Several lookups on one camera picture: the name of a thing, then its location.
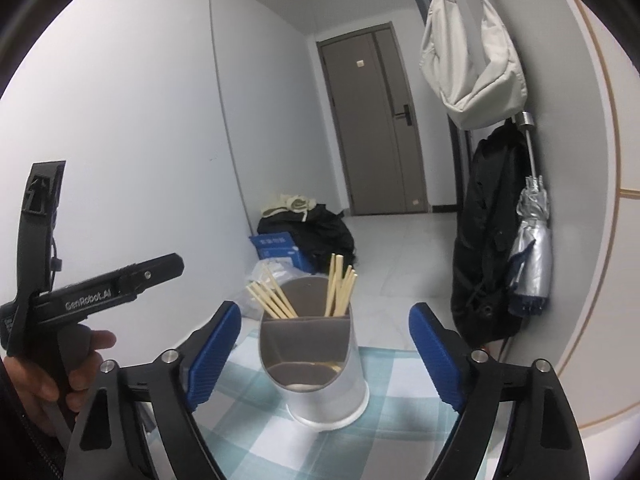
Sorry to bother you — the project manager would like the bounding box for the black hanging coat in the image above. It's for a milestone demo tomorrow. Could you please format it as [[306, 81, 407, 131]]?
[[450, 120, 532, 347]]

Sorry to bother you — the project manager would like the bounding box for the beige cloth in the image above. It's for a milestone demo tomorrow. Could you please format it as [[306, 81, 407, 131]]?
[[260, 192, 317, 224]]

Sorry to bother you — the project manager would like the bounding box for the silver folding umbrella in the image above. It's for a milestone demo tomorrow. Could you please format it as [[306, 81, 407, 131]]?
[[507, 111, 555, 318]]

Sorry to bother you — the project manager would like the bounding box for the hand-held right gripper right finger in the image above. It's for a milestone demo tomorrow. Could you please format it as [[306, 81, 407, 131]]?
[[407, 302, 591, 480]]

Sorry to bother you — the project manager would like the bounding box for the grey door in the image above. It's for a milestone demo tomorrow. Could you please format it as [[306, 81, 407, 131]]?
[[316, 21, 431, 217]]

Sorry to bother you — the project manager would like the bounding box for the blue cardboard box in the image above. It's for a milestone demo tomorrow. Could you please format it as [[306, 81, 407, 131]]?
[[248, 231, 311, 274]]

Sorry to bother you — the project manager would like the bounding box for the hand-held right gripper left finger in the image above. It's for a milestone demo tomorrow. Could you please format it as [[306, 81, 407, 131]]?
[[64, 300, 243, 480]]

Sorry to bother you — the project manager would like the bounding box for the black bag on floor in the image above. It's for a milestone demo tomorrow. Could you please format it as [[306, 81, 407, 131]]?
[[257, 204, 356, 274]]

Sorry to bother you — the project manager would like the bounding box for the bunch of wooden chopsticks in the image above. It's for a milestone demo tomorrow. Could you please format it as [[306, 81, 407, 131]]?
[[246, 253, 359, 319]]

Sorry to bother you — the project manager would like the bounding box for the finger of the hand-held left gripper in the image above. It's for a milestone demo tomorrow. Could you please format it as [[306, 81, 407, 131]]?
[[116, 253, 185, 302]]

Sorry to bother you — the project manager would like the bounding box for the teal checked tablecloth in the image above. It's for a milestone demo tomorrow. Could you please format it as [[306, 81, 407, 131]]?
[[145, 332, 507, 480]]

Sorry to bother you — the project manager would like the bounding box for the person's left hand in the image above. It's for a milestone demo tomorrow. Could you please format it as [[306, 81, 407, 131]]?
[[0, 329, 117, 436]]

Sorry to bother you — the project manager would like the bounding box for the white bag with black strap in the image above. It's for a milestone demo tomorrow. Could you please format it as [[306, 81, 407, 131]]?
[[419, 0, 529, 130]]

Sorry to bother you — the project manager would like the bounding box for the grey utensil holder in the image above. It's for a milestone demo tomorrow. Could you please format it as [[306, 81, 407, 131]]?
[[258, 275, 371, 429]]

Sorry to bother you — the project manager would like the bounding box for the grey plastic parcel bag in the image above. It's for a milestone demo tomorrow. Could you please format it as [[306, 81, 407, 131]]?
[[239, 280, 266, 320], [252, 258, 302, 287]]

